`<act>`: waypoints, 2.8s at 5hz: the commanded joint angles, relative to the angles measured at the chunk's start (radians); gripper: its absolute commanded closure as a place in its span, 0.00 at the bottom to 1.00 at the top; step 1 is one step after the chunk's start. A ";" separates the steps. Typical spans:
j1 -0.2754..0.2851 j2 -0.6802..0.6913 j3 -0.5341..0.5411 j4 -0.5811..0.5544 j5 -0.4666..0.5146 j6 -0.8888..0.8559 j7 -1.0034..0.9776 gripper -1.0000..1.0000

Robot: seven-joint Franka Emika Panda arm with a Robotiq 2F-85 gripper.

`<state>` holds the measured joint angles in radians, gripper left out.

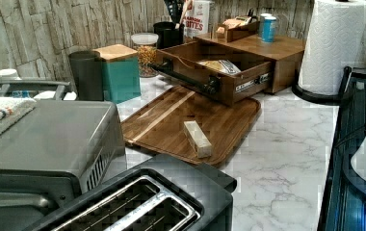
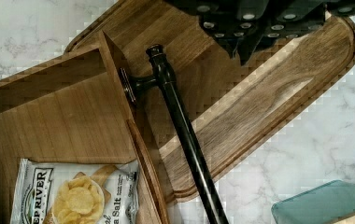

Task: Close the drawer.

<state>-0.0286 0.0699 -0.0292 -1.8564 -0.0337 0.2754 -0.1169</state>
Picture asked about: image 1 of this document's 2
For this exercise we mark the black paper towel holder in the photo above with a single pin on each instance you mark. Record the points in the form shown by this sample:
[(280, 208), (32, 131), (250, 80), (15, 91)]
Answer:
[(331, 100)]

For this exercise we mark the blue bottle with white cap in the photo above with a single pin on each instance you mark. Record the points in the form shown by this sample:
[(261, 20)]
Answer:
[(11, 84)]

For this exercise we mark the black two-slot toaster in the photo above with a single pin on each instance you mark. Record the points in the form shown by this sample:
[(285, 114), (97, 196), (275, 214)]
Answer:
[(160, 194)]

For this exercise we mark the snack bag in drawer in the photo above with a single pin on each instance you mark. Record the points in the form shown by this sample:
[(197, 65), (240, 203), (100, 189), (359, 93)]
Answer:
[(224, 66)]

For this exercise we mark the cereal box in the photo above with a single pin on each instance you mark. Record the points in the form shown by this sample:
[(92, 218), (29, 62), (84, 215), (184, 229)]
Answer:
[(196, 19)]

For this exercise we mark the stick of butter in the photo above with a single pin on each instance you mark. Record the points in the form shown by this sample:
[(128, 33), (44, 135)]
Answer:
[(197, 139)]

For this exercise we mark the paper towel roll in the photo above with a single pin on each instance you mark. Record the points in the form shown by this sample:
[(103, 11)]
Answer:
[(332, 43)]

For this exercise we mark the glass jar of cereal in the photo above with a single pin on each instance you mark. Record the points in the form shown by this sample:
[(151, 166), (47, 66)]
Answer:
[(146, 46)]

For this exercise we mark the teal canister with wooden lid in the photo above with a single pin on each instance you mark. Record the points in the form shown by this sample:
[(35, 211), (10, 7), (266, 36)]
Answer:
[(120, 73)]

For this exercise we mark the wooden cutting board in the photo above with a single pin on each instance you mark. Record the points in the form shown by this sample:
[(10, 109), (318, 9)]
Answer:
[(160, 126)]

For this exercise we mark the black utensil holder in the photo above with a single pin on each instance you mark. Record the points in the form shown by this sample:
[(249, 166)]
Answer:
[(169, 35)]

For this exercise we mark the wooden spatula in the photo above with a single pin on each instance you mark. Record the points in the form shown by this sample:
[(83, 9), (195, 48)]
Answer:
[(186, 6)]

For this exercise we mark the silver toaster oven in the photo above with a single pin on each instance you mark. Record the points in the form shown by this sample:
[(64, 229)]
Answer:
[(54, 154)]

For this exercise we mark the wooden drawer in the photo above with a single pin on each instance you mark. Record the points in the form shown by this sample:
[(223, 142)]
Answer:
[(186, 62)]

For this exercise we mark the wooden drawer cabinet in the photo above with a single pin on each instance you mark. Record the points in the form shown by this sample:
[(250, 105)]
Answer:
[(285, 52)]

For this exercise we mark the dark grey cup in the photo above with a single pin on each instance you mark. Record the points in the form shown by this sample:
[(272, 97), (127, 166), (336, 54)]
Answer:
[(86, 68)]

